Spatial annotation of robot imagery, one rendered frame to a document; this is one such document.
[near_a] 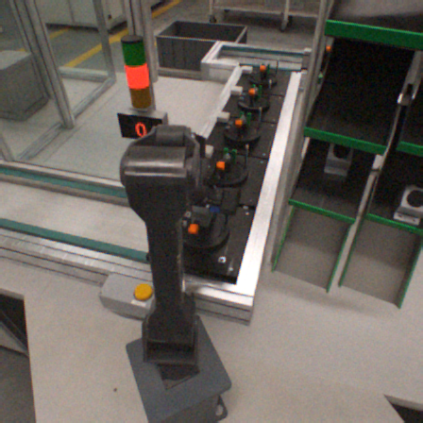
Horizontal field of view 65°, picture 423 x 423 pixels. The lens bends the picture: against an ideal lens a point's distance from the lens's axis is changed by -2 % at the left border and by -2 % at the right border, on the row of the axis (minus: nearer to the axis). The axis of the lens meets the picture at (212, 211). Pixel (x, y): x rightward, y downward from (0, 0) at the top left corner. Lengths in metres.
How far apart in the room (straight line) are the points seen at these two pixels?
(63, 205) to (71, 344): 0.45
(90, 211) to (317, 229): 0.69
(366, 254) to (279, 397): 0.37
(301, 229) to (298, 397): 0.37
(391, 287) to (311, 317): 0.21
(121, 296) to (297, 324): 0.44
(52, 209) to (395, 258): 0.98
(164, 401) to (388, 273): 0.54
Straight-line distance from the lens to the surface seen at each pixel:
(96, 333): 0.92
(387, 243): 0.85
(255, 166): 1.14
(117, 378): 0.87
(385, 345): 0.96
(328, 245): 0.82
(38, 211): 1.18
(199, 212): 0.84
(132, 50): 0.81
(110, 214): 1.08
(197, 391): 0.62
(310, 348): 0.89
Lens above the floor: 1.66
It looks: 45 degrees down
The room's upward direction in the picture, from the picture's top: straight up
